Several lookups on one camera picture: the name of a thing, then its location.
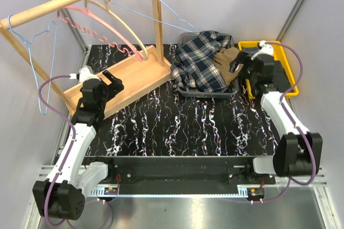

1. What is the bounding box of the navy plaid skirt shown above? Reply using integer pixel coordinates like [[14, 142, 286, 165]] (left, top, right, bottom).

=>
[[171, 30, 233, 92]]

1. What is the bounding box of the light wooden hanger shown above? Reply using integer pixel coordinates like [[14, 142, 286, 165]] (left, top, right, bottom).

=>
[[84, 0, 148, 61]]

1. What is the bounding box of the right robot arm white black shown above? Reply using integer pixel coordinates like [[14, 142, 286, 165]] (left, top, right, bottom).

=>
[[229, 48, 323, 184]]

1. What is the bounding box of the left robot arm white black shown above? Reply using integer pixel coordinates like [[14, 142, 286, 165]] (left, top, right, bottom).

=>
[[32, 66, 124, 224]]

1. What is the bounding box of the pink plastic hanger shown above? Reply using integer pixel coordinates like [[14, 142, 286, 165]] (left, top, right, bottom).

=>
[[56, 5, 143, 62]]

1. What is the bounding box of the blue grey folded cloth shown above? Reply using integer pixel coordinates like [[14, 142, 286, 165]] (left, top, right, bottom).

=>
[[241, 47, 260, 56]]

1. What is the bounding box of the tan brown garment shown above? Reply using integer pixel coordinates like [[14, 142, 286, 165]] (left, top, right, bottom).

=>
[[214, 47, 242, 86]]

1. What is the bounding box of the dark grey folded cloth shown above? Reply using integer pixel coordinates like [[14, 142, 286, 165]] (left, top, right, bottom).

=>
[[273, 61, 291, 92]]

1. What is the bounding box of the yellow plastic tray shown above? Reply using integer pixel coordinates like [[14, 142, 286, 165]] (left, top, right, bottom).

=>
[[238, 40, 299, 99]]

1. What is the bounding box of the wooden clothes rack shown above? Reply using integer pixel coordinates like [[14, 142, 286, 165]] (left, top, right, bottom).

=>
[[1, 0, 171, 117]]

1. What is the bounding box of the grey plastic bin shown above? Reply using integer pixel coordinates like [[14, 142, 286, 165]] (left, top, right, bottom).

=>
[[176, 32, 239, 99]]

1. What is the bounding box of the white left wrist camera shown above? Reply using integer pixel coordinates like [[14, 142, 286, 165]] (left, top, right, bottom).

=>
[[69, 66, 100, 83]]

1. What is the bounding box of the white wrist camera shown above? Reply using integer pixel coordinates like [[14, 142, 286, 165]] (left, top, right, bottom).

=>
[[250, 40, 274, 60], [69, 66, 100, 83]]

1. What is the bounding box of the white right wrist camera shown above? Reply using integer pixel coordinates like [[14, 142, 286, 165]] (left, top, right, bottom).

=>
[[250, 40, 274, 60]]

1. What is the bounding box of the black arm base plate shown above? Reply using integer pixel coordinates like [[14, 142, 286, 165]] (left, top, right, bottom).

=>
[[84, 156, 273, 183]]

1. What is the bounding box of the blue wire hanger right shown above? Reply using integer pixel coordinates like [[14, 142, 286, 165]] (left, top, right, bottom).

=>
[[110, 0, 195, 32]]

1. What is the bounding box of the blue wire hanger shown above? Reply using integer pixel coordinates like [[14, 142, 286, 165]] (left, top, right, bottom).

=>
[[110, 0, 195, 32], [7, 15, 58, 116]]

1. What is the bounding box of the blue wire hanger left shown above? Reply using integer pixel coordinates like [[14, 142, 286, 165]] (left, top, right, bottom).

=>
[[7, 15, 58, 116]]

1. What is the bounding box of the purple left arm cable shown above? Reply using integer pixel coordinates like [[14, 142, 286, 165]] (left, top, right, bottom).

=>
[[38, 75, 112, 228]]

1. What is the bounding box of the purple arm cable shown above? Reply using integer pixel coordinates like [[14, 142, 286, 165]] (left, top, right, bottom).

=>
[[223, 41, 319, 204], [38, 75, 112, 228]]

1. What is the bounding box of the aluminium mounting rail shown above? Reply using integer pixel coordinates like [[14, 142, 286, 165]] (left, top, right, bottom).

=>
[[40, 166, 328, 199]]

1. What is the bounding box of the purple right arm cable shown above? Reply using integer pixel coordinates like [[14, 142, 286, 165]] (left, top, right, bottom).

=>
[[223, 41, 319, 204]]

